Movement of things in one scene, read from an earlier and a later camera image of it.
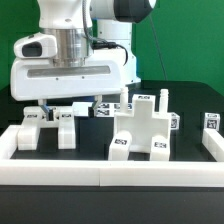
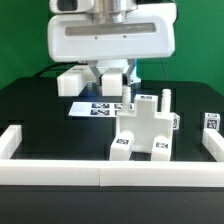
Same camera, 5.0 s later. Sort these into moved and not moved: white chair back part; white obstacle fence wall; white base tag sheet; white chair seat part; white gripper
Moved: white gripper; white chair back part
Not moved: white chair seat part; white base tag sheet; white obstacle fence wall
